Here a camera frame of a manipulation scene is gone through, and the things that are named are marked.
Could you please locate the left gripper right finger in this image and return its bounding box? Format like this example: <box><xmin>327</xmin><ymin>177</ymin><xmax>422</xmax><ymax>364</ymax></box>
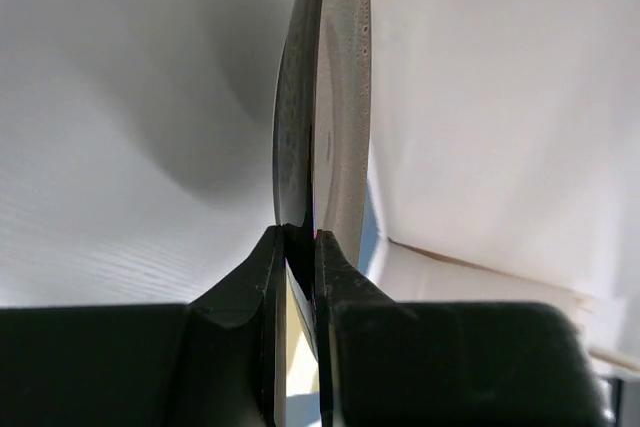
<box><xmin>314</xmin><ymin>231</ymin><xmax>607</xmax><ymax>426</ymax></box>

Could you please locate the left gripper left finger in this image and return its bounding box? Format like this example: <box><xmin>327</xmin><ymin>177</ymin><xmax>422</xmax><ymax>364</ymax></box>
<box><xmin>1</xmin><ymin>227</ymin><xmax>286</xmax><ymax>426</ymax></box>

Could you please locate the dark brown ceramic plate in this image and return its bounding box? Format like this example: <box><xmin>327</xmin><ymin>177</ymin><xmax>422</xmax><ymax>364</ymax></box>
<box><xmin>273</xmin><ymin>0</ymin><xmax>371</xmax><ymax>349</ymax></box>

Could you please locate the blue and beige placemat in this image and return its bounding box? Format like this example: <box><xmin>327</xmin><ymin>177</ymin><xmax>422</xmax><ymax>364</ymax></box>
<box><xmin>279</xmin><ymin>181</ymin><xmax>386</xmax><ymax>427</ymax></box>

